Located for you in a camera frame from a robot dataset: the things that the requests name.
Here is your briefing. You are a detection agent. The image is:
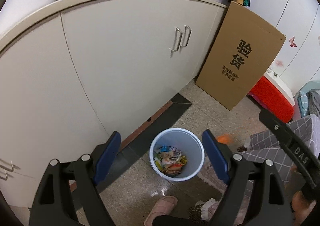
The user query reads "orange brown snack wrapper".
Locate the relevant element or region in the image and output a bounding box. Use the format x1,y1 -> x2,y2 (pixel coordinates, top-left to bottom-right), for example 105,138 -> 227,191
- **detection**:
216,134 -> 233,145

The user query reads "light blue trash bin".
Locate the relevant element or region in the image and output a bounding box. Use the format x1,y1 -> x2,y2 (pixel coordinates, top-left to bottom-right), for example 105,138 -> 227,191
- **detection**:
149,128 -> 204,182

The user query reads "grey checked bed sheet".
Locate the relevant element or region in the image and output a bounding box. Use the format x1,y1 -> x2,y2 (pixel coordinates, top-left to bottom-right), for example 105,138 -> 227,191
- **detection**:
241,114 -> 319,184

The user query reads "grey folded blanket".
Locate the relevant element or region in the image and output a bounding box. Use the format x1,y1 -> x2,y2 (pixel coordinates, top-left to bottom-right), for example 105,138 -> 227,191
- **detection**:
295,89 -> 319,118

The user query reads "red storage box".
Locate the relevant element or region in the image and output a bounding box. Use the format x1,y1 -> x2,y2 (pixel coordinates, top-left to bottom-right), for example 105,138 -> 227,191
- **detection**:
248,72 -> 295,123

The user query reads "pink slipper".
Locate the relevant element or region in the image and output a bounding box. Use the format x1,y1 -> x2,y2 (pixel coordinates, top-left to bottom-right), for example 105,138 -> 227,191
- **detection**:
144,196 -> 178,225

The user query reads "brown cardboard box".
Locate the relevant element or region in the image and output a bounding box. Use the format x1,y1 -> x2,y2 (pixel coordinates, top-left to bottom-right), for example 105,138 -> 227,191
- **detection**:
196,2 -> 286,110

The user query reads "white low cabinet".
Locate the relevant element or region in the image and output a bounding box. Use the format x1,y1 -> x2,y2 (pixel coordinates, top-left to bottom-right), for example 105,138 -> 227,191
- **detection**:
1,0 -> 227,207

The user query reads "pink butterfly wall sticker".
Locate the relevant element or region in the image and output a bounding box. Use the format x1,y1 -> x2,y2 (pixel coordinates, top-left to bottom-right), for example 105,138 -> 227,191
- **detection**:
289,36 -> 297,48

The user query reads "right metal cabinet handle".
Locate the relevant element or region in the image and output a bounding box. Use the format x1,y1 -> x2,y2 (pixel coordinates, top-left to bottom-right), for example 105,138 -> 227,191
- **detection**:
180,25 -> 192,48

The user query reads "metal cabinet handle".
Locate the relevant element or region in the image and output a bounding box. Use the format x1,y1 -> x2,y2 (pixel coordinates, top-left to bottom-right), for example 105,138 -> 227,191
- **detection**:
169,27 -> 183,53
180,25 -> 192,48

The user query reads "left metal cabinet handle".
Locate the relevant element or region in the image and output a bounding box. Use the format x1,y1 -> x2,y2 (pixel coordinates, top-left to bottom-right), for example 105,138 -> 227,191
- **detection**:
169,27 -> 183,53

